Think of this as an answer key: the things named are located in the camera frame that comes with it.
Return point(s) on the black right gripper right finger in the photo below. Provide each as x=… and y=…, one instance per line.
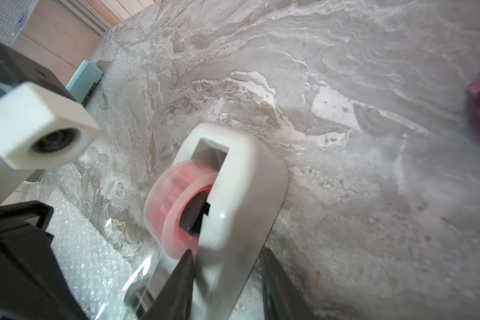
x=281, y=299

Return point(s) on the white mesh wall shelf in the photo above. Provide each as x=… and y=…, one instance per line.
x=14, y=15

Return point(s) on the light blue desk calculator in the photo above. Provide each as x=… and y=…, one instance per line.
x=84, y=81

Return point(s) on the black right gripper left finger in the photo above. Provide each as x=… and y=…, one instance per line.
x=175, y=298

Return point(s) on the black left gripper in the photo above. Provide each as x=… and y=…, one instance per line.
x=32, y=285

